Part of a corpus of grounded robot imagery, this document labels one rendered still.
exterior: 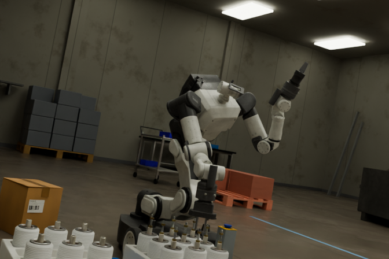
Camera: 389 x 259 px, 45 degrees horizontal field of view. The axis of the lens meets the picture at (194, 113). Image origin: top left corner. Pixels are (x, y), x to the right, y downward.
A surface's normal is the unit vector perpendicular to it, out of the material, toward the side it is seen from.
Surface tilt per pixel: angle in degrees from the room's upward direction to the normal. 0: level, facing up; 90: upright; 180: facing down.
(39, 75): 90
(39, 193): 90
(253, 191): 90
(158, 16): 90
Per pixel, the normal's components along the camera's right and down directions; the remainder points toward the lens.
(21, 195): -0.62, -0.18
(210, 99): 0.46, -0.68
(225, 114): 0.64, 0.04
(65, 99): 0.47, 0.02
